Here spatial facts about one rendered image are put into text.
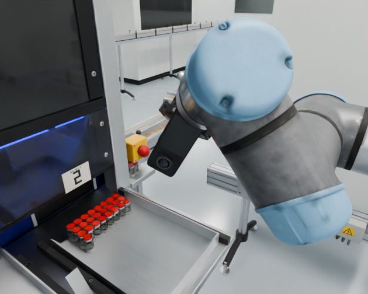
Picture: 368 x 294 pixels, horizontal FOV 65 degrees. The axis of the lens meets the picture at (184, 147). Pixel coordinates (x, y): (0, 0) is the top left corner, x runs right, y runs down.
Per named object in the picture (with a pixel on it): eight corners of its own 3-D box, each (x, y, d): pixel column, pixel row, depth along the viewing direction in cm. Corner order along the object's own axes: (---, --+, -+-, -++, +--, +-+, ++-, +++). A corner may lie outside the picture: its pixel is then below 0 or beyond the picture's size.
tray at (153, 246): (53, 249, 74) (50, 239, 73) (125, 198, 93) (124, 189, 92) (155, 324, 57) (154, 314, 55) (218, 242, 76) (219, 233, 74)
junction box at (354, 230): (332, 233, 138) (336, 219, 133) (333, 227, 141) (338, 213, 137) (360, 244, 132) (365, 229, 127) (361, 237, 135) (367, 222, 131)
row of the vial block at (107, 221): (78, 247, 75) (75, 234, 72) (127, 209, 88) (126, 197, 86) (83, 251, 73) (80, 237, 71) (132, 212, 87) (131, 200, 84)
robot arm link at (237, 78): (235, 149, 20) (169, 41, 19) (205, 148, 31) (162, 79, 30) (326, 90, 21) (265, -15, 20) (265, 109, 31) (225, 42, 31)
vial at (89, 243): (83, 251, 73) (80, 237, 71) (90, 245, 75) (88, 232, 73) (89, 254, 72) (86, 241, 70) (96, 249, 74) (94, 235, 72)
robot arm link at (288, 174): (366, 177, 29) (312, 84, 29) (356, 248, 21) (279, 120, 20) (295, 196, 35) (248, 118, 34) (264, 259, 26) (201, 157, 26)
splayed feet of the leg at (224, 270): (216, 271, 172) (217, 255, 166) (249, 223, 209) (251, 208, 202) (228, 277, 168) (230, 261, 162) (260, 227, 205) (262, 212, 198)
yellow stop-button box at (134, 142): (118, 157, 101) (117, 139, 97) (133, 149, 106) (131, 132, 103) (135, 164, 97) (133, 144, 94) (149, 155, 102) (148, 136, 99)
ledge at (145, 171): (104, 176, 108) (104, 172, 107) (129, 161, 117) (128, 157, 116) (132, 188, 101) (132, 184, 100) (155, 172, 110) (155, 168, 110)
